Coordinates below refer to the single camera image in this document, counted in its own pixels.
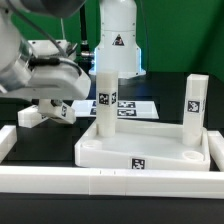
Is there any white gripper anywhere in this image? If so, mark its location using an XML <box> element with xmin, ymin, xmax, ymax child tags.
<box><xmin>0</xmin><ymin>64</ymin><xmax>91</xmax><ymax>100</ymax></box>

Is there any white desk tabletop tray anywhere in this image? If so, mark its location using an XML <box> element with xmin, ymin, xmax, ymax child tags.
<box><xmin>75</xmin><ymin>119</ymin><xmax>210</xmax><ymax>171</ymax></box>

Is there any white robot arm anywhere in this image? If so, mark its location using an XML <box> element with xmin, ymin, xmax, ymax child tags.
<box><xmin>0</xmin><ymin>0</ymin><xmax>145</xmax><ymax>100</ymax></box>

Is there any white U-shaped obstacle fence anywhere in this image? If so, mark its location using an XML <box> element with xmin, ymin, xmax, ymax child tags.
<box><xmin>0</xmin><ymin>124</ymin><xmax>224</xmax><ymax>200</ymax></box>

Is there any black cable with connector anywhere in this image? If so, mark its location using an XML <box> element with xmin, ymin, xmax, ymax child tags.
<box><xmin>74</xmin><ymin>4</ymin><xmax>96</xmax><ymax>63</ymax></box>

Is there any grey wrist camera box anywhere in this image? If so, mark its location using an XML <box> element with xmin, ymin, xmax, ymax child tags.
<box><xmin>29</xmin><ymin>40</ymin><xmax>77</xmax><ymax>60</ymax></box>

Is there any white thin cable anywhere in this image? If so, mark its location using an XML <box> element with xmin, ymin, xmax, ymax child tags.
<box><xmin>59</xmin><ymin>18</ymin><xmax>66</xmax><ymax>41</ymax></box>

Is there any white marker base plate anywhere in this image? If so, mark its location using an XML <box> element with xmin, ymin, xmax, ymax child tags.
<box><xmin>72</xmin><ymin>100</ymin><xmax>159</xmax><ymax>119</ymax></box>

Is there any grey braided camera cable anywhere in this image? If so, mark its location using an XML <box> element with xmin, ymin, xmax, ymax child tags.
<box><xmin>6</xmin><ymin>0</ymin><xmax>68</xmax><ymax>58</ymax></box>

